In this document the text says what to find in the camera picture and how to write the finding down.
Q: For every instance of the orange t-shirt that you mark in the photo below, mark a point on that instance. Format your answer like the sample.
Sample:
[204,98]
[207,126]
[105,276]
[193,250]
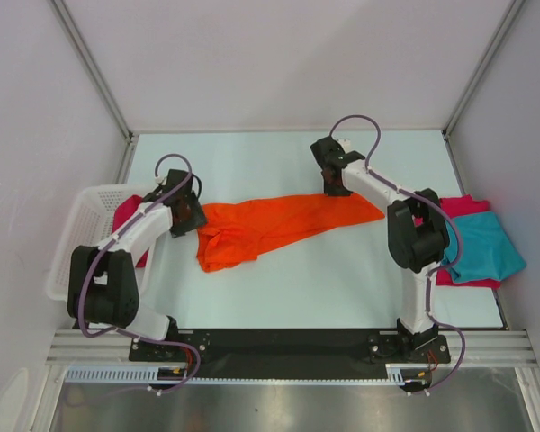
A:
[236,233]

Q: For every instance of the folded teal t-shirt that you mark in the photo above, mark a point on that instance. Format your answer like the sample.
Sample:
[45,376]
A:
[488,253]

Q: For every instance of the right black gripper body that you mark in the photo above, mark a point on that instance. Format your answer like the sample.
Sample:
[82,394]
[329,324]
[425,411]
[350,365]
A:
[334,190]

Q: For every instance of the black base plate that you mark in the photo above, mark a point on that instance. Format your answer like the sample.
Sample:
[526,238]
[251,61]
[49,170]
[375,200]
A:
[308,352]

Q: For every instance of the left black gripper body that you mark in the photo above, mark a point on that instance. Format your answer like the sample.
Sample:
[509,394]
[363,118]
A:
[194,218]

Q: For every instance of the folded crimson t-shirt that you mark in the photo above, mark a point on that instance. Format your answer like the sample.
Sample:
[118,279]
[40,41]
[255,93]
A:
[458,207]

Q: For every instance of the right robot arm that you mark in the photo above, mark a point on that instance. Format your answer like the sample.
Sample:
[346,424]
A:
[416,231]

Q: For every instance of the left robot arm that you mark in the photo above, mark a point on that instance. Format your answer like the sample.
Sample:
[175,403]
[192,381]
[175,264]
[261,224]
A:
[103,287]

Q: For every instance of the crimson t-shirt in basket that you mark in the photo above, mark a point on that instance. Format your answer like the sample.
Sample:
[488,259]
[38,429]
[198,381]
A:
[122,214]

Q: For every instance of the white plastic basket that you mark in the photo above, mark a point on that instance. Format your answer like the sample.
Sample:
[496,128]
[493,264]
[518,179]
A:
[89,221]

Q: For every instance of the white cable duct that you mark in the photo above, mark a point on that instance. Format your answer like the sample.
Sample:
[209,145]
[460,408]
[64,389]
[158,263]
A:
[389,375]

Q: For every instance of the aluminium frame rail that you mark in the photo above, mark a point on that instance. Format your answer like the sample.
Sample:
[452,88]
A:
[486,348]

